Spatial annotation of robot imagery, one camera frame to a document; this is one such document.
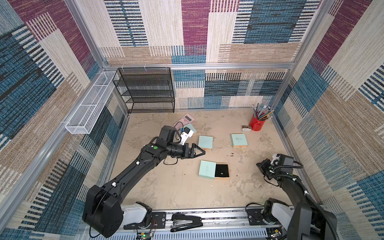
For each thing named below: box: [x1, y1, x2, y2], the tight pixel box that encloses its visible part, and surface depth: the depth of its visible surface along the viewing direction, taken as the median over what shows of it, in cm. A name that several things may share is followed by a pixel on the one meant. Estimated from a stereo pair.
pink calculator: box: [173, 113, 195, 130], surface depth 114 cm
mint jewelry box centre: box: [198, 135, 214, 151], surface depth 101 cm
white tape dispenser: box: [241, 125, 252, 132], surface depth 109 cm
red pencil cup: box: [248, 114, 266, 131], surface depth 105 cm
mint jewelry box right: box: [231, 133, 248, 149], surface depth 101 cm
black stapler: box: [170, 212, 204, 232], surface depth 73 cm
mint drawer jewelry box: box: [198, 160, 231, 180], surface depth 89 cm
